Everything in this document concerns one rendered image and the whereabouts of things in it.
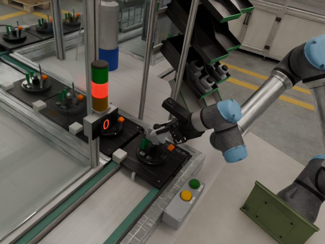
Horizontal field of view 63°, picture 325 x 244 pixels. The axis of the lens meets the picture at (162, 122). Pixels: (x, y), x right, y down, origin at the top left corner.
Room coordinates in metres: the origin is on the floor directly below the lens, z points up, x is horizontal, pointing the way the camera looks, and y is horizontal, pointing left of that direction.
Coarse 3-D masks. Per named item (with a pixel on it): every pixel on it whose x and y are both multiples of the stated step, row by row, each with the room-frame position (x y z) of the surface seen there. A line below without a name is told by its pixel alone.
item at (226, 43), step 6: (204, 6) 1.32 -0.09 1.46; (216, 24) 1.25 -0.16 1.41; (222, 24) 1.25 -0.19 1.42; (216, 30) 1.21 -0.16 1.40; (222, 30) 1.23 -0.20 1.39; (228, 30) 1.22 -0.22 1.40; (216, 36) 1.16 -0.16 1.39; (222, 36) 1.19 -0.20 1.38; (228, 36) 1.22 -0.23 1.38; (234, 36) 1.20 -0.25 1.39; (222, 42) 1.15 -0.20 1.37; (228, 42) 1.18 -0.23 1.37; (234, 42) 1.20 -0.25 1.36; (228, 48) 1.13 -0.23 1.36; (234, 48) 1.14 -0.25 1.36
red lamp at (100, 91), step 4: (92, 84) 0.66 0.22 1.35; (96, 84) 0.65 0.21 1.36; (100, 84) 0.66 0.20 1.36; (104, 84) 0.66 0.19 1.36; (92, 88) 0.66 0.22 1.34; (96, 88) 0.66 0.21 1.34; (100, 88) 0.66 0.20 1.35; (104, 88) 0.66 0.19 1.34; (92, 92) 0.66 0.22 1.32; (96, 92) 0.66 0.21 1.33; (100, 92) 0.66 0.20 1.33; (104, 92) 0.66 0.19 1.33; (96, 96) 0.65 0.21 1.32; (100, 96) 0.66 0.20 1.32; (104, 96) 0.66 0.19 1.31
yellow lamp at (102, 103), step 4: (92, 96) 0.66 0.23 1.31; (92, 100) 0.66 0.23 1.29; (96, 100) 0.66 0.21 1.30; (100, 100) 0.66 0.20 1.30; (104, 100) 0.66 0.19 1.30; (92, 104) 0.66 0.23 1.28; (96, 104) 0.66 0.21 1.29; (100, 104) 0.66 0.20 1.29; (104, 104) 0.66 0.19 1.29; (96, 108) 0.66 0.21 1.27; (100, 108) 0.66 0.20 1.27; (104, 108) 0.66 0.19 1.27
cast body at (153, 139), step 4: (152, 124) 0.81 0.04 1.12; (156, 124) 0.80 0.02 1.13; (148, 128) 0.79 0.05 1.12; (152, 128) 0.79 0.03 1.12; (156, 128) 0.78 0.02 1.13; (144, 132) 0.82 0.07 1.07; (148, 132) 0.79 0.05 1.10; (148, 136) 0.79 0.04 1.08; (152, 136) 0.78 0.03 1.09; (152, 140) 0.78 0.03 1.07; (156, 140) 0.77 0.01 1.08
